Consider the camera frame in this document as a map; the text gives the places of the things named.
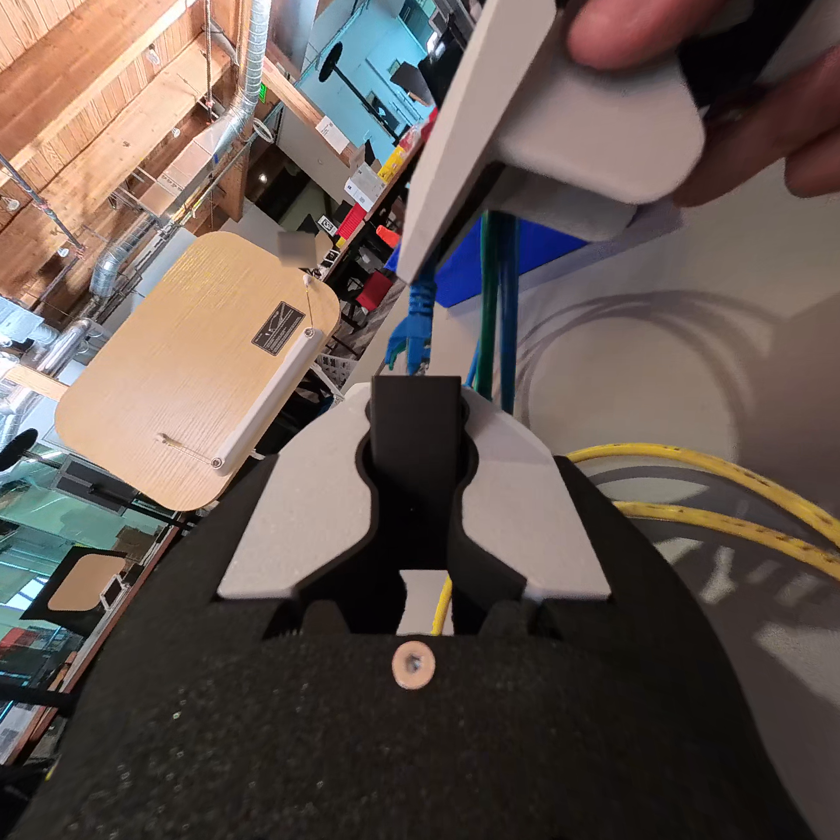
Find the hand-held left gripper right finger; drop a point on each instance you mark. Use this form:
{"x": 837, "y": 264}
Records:
{"x": 525, "y": 512}

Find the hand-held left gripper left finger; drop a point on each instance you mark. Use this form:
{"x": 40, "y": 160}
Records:
{"x": 308, "y": 512}

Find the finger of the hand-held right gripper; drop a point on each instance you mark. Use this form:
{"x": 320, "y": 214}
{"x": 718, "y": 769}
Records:
{"x": 472, "y": 131}

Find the black ethernet port box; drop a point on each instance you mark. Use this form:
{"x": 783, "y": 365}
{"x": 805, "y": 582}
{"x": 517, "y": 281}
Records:
{"x": 415, "y": 446}

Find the person's right hand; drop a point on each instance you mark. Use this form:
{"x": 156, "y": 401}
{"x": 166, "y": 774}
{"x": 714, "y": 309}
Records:
{"x": 787, "y": 124}

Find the yellow storage bin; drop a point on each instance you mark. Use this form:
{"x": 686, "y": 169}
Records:
{"x": 392, "y": 163}

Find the white cardboard box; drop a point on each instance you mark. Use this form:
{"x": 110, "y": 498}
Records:
{"x": 365, "y": 186}

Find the blue panel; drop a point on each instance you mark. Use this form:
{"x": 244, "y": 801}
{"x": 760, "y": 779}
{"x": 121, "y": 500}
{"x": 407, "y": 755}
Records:
{"x": 472, "y": 275}

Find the red storage bin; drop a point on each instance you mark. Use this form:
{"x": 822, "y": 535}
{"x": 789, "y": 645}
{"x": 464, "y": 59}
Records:
{"x": 351, "y": 220}

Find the black round sign on pole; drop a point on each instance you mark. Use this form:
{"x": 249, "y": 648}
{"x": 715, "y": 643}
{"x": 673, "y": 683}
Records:
{"x": 331, "y": 62}

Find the red chair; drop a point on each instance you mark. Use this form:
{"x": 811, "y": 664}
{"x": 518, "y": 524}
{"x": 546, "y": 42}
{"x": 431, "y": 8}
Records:
{"x": 375, "y": 292}

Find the light wooden table top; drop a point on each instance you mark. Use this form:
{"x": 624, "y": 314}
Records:
{"x": 170, "y": 380}

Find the small wooden board black frame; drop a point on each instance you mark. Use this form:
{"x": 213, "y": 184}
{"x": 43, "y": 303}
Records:
{"x": 85, "y": 584}

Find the slim silver ventilation duct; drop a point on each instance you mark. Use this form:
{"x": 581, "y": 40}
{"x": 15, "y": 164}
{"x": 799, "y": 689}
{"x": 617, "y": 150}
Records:
{"x": 229, "y": 124}

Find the large silver ventilation duct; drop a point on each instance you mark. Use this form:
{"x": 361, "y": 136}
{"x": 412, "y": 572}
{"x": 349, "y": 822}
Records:
{"x": 46, "y": 354}

